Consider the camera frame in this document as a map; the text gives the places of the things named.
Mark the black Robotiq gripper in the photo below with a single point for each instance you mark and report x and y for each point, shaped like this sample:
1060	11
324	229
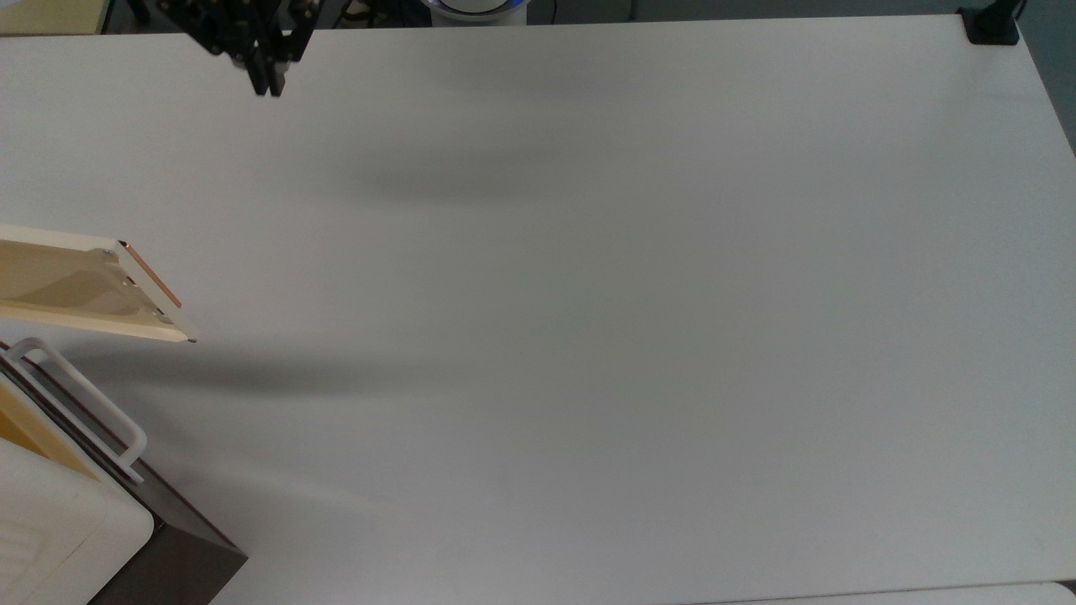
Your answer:
239	15

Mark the cream cabinet door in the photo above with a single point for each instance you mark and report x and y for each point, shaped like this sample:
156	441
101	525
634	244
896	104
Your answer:
50	287

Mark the white cabinet dark base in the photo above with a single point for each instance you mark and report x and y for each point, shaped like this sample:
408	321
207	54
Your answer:
59	538

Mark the black stand leg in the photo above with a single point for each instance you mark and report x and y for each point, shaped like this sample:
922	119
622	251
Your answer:
139	10

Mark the light wooden desk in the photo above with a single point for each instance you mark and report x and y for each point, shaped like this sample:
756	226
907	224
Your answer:
50	15

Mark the black table clamp mount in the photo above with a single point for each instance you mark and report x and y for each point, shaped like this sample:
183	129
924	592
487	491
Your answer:
992	30

